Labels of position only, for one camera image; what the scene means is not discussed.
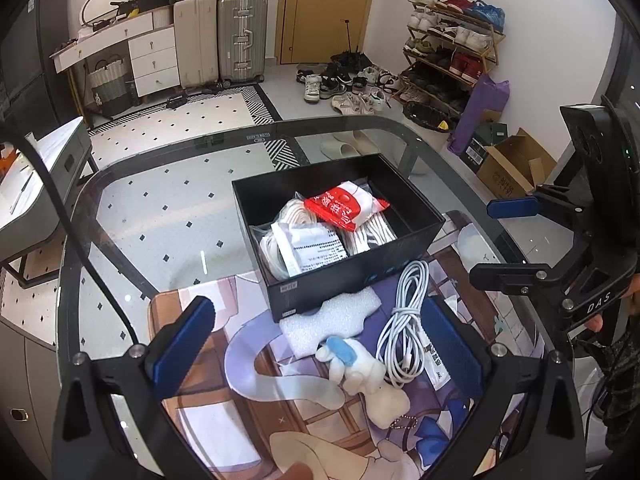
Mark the white plush toy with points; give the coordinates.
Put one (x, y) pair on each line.
(370, 380)

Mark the brown cardboard box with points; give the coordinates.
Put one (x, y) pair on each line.
(510, 170)

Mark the black white striped rug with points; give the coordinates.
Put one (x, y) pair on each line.
(265, 105)

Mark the white printed packet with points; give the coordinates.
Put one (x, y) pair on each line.
(310, 247)

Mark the white foam wrap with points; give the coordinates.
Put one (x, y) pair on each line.
(330, 320)

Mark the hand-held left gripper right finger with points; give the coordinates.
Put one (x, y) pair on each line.
(452, 350)

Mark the beige suitcase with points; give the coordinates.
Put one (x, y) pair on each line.
(195, 40)

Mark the red white packet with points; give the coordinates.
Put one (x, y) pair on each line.
(340, 207)

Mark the grey refrigerator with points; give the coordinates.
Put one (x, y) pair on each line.
(35, 50)

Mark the wooden shoe rack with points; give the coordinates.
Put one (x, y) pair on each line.
(480, 27)

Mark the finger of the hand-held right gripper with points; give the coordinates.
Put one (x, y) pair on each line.
(512, 207)
(505, 276)

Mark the grey cabinet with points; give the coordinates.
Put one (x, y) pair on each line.
(20, 370)

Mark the beige slipper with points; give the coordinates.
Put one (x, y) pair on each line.
(340, 149)
(362, 140)

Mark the printed desk mat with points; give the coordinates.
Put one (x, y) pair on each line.
(240, 425)

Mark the black cardboard box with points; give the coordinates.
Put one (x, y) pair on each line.
(350, 265)

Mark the woven laundry basket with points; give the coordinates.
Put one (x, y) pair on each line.
(107, 85)

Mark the person's left hand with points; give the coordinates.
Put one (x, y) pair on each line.
(295, 472)

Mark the dark woven basket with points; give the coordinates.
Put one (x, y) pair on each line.
(430, 115)

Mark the dark green box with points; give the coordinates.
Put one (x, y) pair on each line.
(480, 147)

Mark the person's right hand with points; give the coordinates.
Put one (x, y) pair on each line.
(596, 324)

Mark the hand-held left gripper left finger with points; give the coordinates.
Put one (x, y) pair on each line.
(182, 350)

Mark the white coffee table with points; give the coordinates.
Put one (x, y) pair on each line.
(40, 170)

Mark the rows of shoes on rack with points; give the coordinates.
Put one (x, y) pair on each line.
(465, 65)

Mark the orange tissue box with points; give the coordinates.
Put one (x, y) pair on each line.
(5, 162)

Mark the silver suitcase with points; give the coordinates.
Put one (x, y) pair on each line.
(242, 35)

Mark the wooden door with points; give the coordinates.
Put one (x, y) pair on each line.
(325, 10)

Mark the purple bag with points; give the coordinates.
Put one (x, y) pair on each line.
(480, 110)

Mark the pile of shoes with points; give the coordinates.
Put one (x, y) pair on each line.
(350, 85)

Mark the white dresser desk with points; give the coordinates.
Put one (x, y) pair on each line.
(150, 50)

